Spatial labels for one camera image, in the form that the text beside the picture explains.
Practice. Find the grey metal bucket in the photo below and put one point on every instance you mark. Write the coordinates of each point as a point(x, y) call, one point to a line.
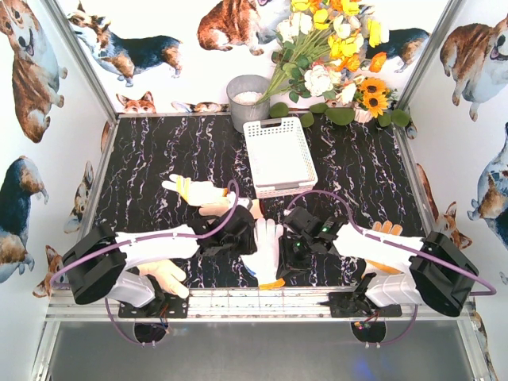
point(244, 93)

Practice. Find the blue dotted white glove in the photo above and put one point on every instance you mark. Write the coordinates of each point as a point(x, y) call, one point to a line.
point(264, 263)

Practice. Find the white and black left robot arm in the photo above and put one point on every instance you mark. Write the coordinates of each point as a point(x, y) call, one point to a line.
point(98, 266)

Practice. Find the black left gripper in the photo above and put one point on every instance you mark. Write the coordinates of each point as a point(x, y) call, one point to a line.
point(246, 234)

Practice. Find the white glove with yellow stripes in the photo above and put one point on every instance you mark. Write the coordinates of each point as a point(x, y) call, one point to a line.
point(194, 193)

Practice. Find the yellow dotted glove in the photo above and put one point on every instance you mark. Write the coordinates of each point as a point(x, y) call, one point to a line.
point(385, 228)

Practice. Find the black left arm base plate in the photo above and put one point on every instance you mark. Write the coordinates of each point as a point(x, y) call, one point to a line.
point(162, 306)

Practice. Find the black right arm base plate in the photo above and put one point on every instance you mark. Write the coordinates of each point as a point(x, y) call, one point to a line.
point(350, 305)

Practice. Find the plain white cotton glove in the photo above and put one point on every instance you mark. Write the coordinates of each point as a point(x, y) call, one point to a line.
point(215, 209)

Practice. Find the cream leather glove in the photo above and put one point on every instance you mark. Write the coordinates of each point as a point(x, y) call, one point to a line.
point(169, 276)

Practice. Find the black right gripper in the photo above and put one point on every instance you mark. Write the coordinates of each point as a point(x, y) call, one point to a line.
point(286, 252)

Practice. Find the aluminium front rail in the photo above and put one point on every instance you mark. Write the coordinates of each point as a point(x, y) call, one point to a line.
point(219, 305)

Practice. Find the white plastic storage basket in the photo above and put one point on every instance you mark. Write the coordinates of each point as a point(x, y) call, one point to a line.
point(279, 157)

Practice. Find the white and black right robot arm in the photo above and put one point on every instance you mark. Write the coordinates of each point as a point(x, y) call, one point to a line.
point(407, 270)

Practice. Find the artificial flower bouquet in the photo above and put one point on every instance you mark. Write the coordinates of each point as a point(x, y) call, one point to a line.
point(333, 50)

